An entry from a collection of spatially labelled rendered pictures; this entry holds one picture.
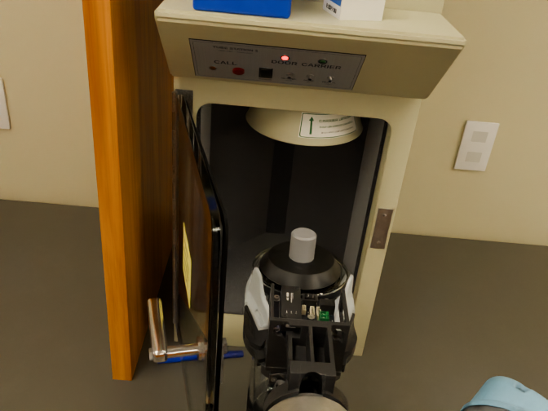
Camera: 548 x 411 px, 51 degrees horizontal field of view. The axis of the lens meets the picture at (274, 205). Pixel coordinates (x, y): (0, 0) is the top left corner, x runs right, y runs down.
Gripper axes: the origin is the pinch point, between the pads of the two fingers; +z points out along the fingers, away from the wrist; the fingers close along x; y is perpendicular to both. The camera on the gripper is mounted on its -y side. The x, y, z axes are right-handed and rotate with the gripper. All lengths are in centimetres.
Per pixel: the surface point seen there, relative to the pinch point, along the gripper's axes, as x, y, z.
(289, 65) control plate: 3.0, 21.9, 12.5
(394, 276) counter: -24, -29, 43
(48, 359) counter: 36.5, -29.0, 14.1
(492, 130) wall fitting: -43, -3, 62
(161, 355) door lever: 13.9, -3.0, -8.9
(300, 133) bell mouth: 0.2, 10.1, 21.1
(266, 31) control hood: 5.9, 26.5, 7.9
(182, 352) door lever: 12.0, -3.2, -8.1
